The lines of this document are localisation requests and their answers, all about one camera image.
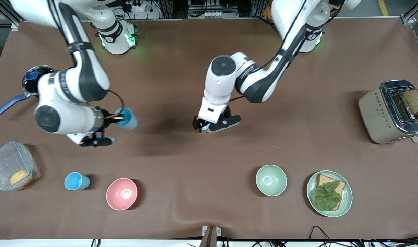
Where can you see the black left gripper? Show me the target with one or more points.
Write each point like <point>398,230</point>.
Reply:
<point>196,123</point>

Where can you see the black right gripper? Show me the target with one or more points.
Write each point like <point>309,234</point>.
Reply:
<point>107,115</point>

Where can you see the blue plastic cup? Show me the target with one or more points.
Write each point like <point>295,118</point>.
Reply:
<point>130,121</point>
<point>75,181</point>

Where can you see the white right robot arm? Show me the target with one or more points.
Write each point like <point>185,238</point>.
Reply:
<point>85,72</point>

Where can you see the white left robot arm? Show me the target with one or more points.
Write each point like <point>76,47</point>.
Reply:
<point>222,82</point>

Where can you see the pink bowl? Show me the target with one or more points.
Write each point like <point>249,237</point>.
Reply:
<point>121,193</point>

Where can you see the pale green bowl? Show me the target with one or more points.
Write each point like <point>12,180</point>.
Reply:
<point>271,180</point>

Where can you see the glass lid blue knob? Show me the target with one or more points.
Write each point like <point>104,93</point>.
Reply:
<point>32,74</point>

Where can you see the white power strip with plugs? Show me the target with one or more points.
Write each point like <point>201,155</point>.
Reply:
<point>137,7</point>

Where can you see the orange round food piece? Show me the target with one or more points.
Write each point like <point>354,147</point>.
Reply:
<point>19,177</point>

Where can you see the clear plastic food container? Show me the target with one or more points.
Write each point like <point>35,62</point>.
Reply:
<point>10,164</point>

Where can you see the orange snack packs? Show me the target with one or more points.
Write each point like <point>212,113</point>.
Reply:
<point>266,13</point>

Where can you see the green lettuce leaf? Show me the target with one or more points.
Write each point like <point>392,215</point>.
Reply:
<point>327,195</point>

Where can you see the brown bread slice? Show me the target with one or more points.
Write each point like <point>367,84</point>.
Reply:
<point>339,187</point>

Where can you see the pale green plate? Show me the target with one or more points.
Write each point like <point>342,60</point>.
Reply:
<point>346,200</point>

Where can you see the beige chrome toaster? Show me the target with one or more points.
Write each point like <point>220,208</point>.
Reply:
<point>375,116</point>

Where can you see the brown toast slice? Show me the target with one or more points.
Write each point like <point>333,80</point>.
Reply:
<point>415,101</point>

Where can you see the metal table edge bracket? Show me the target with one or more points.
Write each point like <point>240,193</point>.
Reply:
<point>210,235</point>

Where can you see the aluminium frame profile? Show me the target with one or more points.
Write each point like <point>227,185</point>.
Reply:
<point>6,13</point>
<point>413,15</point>

